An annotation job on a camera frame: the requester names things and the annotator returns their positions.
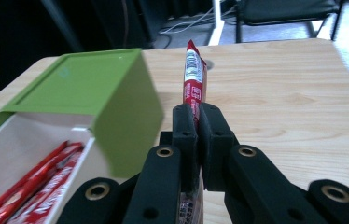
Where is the green drawer box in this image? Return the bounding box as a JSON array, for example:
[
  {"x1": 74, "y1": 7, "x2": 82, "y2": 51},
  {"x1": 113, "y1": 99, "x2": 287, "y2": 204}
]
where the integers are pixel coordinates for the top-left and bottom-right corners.
[{"x1": 0, "y1": 48, "x2": 165, "y2": 179}]

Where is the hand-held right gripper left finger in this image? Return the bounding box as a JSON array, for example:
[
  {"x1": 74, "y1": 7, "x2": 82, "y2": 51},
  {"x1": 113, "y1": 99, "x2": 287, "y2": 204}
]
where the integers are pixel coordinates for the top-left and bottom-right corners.
[{"x1": 159, "y1": 104, "x2": 202, "y2": 193}]

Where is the black folding chair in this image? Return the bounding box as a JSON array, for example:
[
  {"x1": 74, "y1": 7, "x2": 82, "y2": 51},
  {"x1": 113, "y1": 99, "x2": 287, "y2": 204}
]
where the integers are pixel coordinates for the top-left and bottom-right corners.
[{"x1": 233, "y1": 0, "x2": 345, "y2": 44}]

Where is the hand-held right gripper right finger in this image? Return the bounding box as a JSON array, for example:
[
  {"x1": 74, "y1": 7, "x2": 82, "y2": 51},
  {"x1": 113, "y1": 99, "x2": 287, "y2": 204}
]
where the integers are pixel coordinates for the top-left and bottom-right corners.
[{"x1": 198, "y1": 102, "x2": 240, "y2": 192}]

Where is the white desk frame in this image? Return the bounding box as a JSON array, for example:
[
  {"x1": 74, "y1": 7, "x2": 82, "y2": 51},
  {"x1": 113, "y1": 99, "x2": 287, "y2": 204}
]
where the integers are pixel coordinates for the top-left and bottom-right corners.
[{"x1": 207, "y1": 0, "x2": 227, "y2": 47}]

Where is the red white-label snack stick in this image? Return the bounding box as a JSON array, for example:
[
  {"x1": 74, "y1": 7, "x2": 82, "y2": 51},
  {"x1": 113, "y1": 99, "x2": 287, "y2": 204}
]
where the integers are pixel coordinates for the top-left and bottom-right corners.
[{"x1": 177, "y1": 38, "x2": 209, "y2": 224}]

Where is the pile of red packets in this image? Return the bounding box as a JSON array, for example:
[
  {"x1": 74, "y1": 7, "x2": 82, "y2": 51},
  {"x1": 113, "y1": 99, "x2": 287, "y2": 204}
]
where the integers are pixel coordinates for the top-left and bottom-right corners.
[{"x1": 0, "y1": 140, "x2": 85, "y2": 224}]

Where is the white cable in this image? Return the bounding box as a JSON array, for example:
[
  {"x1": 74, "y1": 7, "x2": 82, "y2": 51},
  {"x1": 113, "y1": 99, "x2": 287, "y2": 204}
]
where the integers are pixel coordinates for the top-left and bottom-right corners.
[{"x1": 159, "y1": 7, "x2": 217, "y2": 35}]

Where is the white drawer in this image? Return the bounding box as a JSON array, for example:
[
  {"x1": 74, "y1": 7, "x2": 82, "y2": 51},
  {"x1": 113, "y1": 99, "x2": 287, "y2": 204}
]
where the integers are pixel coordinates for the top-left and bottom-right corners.
[{"x1": 0, "y1": 111, "x2": 115, "y2": 224}]

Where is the black floor cable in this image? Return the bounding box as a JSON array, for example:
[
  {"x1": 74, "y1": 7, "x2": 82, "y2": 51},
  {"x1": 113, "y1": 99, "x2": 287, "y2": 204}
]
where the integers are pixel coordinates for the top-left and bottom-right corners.
[{"x1": 154, "y1": 33, "x2": 175, "y2": 49}]

